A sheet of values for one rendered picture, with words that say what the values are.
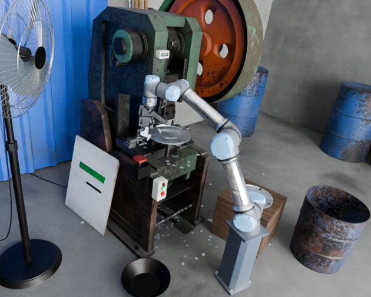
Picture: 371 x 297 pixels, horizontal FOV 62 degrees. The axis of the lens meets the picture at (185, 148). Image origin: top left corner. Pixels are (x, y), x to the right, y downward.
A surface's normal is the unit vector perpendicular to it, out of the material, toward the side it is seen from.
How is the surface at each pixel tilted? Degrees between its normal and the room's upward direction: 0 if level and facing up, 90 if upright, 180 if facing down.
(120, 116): 90
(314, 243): 92
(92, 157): 78
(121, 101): 90
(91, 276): 0
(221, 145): 83
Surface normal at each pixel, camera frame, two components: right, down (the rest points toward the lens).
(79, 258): 0.13, -0.88
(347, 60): -0.68, 0.25
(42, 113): 0.73, 0.39
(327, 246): -0.31, 0.43
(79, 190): -0.59, 0.09
